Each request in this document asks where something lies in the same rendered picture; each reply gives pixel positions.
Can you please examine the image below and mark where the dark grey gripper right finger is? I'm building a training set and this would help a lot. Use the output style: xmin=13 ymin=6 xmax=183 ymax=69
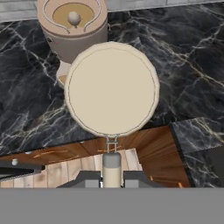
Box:
xmin=122 ymin=170 xmax=163 ymax=189

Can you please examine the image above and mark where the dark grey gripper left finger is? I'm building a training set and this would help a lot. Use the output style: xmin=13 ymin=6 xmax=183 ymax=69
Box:
xmin=56 ymin=170 xmax=102 ymax=189

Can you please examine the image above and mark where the beige round bar stool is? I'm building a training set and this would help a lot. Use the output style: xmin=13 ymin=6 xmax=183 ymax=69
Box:
xmin=63 ymin=40 xmax=161 ymax=189

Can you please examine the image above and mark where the dark grey appliance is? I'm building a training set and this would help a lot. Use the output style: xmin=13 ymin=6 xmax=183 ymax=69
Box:
xmin=0 ymin=158 xmax=46 ymax=180

